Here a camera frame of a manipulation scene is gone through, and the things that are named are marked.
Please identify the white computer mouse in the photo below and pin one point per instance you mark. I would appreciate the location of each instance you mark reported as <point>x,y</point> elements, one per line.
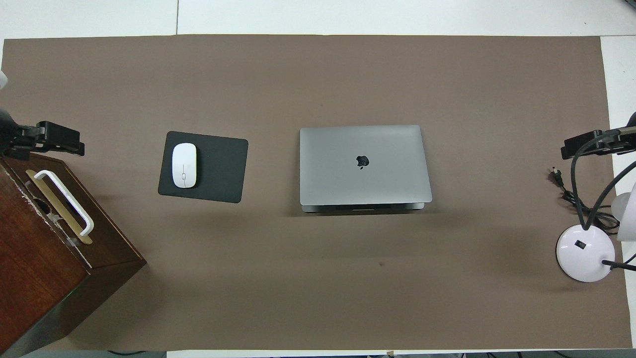
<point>184,165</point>

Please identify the white desk lamp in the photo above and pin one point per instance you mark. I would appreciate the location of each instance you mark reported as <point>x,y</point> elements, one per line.
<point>585,253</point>

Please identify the brown paper table cover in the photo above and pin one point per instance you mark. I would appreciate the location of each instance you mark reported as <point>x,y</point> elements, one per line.
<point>318,288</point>

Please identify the black mouse pad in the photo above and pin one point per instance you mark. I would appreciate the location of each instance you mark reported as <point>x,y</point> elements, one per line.
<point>218,169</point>

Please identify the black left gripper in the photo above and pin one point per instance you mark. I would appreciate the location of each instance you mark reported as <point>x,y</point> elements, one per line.
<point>10,136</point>

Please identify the dark brown wooden box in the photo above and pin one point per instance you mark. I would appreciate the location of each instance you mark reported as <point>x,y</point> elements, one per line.
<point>35,268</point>

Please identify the grey aluminium laptop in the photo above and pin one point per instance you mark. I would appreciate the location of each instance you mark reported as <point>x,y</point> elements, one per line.
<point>365,164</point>

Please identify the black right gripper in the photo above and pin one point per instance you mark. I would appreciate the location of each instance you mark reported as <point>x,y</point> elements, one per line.
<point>623,141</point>

